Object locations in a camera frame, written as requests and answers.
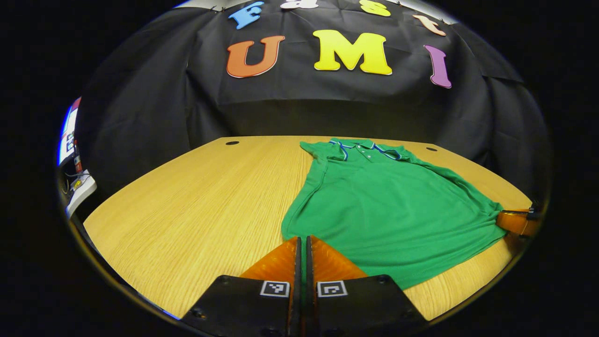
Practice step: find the small red bottle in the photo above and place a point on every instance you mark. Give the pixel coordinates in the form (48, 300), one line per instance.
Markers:
(78, 164)

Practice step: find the green T-shirt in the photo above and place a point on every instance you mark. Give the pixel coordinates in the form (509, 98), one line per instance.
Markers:
(383, 206)

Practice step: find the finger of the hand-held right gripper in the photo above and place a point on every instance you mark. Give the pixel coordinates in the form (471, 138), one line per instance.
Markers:
(517, 222)

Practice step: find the computer monitor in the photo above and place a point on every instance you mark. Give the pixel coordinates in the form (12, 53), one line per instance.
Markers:
(68, 135)

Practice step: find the white side table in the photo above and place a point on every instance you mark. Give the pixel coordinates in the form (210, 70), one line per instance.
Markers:
(82, 192)

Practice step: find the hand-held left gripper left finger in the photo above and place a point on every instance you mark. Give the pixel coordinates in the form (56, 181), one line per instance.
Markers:
(297, 262)

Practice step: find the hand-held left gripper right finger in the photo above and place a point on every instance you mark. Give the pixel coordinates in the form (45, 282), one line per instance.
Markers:
(310, 262)

